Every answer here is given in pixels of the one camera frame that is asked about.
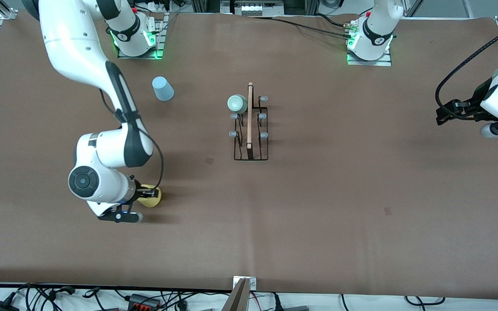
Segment pale green plastic cup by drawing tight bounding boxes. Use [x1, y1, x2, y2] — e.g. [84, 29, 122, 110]
[227, 95, 249, 115]

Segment small metal bracket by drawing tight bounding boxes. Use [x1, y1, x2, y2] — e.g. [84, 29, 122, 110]
[233, 276, 257, 291]

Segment aluminium rack frame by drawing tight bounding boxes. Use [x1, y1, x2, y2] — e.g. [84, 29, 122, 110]
[191, 0, 319, 16]

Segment white power strip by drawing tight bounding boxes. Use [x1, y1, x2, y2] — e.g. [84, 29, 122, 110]
[235, 3, 272, 15]

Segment black box orange connectors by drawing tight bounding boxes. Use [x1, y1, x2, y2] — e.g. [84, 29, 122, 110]
[127, 293, 162, 310]

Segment black looped cable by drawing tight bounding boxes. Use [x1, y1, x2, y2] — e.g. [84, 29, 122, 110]
[405, 295, 447, 307]

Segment black wire cup holder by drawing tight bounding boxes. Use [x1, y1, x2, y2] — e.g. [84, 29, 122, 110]
[230, 82, 270, 162]

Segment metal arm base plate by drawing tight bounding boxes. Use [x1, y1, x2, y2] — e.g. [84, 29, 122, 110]
[117, 13, 164, 60]
[347, 19, 393, 67]

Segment light blue plastic cup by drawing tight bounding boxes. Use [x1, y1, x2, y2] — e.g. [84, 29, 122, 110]
[152, 76, 175, 102]

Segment black cable on table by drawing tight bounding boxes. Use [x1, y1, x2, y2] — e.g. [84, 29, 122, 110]
[249, 14, 355, 40]

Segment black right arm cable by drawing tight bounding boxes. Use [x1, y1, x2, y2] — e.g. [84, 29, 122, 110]
[100, 89, 164, 190]

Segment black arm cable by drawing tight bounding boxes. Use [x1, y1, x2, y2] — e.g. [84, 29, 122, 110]
[435, 19, 498, 120]
[100, 89, 164, 190]

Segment grey metal mast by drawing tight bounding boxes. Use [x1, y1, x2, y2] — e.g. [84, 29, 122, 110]
[221, 278, 250, 311]

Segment yellow plastic cup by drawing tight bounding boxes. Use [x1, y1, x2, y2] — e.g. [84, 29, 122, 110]
[137, 184, 163, 208]

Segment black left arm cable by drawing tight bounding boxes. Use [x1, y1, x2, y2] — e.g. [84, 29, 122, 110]
[435, 19, 498, 120]

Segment black cable tangle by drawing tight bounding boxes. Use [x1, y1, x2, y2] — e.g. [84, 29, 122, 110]
[0, 283, 122, 311]

